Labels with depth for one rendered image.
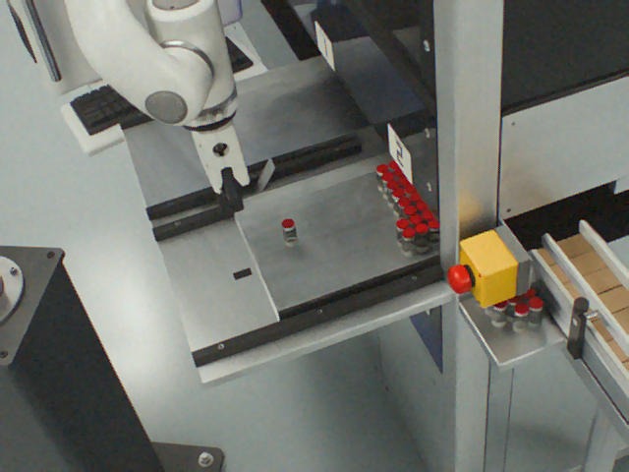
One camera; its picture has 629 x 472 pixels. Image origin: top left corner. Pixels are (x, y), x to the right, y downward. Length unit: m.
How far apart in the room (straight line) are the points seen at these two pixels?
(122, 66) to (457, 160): 0.44
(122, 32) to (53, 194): 2.19
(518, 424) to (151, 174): 0.84
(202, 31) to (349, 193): 0.58
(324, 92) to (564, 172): 0.63
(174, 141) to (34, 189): 1.52
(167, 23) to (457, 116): 0.37
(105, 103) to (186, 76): 1.00
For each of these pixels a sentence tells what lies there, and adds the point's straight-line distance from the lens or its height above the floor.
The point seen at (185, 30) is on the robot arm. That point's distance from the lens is 0.98.
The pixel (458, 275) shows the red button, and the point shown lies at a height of 1.01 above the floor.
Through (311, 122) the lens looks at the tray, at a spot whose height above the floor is 0.88.
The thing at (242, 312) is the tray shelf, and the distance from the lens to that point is 1.34.
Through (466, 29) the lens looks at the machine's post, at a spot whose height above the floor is 1.35.
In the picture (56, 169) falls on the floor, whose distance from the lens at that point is 3.20.
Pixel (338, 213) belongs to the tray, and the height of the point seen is 0.88.
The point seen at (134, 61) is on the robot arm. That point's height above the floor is 1.41.
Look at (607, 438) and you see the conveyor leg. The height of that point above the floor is 0.70.
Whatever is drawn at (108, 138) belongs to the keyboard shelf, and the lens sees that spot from 1.87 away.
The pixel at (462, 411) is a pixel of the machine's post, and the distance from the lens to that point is 1.58.
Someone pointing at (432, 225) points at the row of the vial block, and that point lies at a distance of 1.36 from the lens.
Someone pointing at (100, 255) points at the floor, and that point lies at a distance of 2.80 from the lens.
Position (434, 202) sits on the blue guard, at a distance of 1.26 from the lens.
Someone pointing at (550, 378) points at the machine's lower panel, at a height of 0.55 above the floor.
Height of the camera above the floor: 1.89
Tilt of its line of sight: 45 degrees down
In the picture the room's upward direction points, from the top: 10 degrees counter-clockwise
